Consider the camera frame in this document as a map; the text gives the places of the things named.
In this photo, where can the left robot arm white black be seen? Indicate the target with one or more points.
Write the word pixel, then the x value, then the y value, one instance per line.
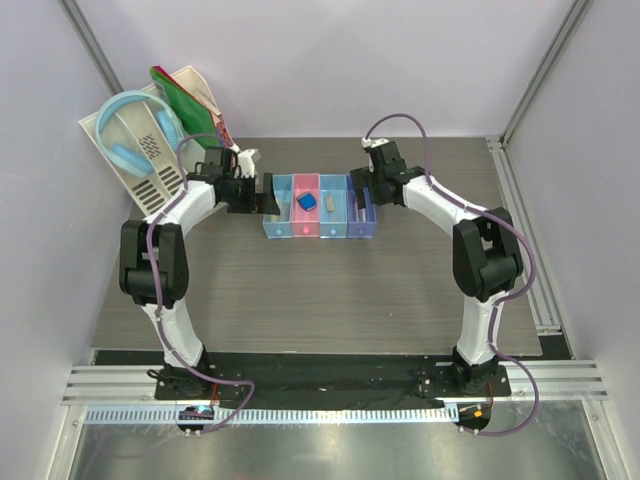
pixel 153 264

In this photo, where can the white slotted cable duct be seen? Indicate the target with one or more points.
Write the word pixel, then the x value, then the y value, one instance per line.
pixel 195 415

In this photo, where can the white desk file organizer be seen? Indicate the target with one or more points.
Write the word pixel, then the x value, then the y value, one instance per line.
pixel 152 192

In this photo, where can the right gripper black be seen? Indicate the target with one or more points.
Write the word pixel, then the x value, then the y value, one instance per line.
pixel 363 177

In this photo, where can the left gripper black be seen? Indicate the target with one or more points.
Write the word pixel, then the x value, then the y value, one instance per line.
pixel 250 206

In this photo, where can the light blue headphones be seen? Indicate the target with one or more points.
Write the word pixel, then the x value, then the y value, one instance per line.
pixel 151 124

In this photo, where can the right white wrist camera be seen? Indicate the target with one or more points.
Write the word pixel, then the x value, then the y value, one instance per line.
pixel 370 145

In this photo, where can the green folder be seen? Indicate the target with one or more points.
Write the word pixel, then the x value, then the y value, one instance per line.
pixel 189 97

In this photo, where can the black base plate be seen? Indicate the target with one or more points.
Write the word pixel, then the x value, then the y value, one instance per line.
pixel 329 382

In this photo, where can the pink bin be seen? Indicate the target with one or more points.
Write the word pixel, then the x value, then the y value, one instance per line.
pixel 305 224

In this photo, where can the light blue bin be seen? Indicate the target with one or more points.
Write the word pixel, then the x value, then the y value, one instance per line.
pixel 283 228
pixel 333 225

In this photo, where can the red book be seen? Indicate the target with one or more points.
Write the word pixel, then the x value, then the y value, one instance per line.
pixel 221 130

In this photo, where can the blue pencil sharpener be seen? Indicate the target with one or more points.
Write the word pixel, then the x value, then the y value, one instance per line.
pixel 306 201

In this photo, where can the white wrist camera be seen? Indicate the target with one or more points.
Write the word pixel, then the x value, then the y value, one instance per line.
pixel 246 160
pixel 370 145

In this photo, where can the purple bin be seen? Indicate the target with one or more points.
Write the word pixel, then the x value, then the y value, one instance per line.
pixel 362 222

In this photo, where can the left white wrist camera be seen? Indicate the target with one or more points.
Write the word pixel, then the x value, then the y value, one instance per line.
pixel 246 160

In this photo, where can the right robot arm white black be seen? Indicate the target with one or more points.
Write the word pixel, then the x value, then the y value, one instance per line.
pixel 486 257

